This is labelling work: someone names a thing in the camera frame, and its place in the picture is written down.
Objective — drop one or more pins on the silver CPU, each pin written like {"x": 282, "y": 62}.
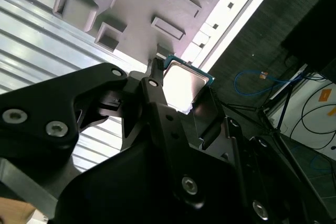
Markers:
{"x": 181, "y": 87}

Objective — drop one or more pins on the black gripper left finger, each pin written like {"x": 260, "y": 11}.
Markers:
{"x": 39, "y": 103}

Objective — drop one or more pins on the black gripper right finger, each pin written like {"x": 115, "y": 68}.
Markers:
{"x": 207, "y": 119}

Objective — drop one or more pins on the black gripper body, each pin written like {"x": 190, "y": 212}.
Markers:
{"x": 126, "y": 195}

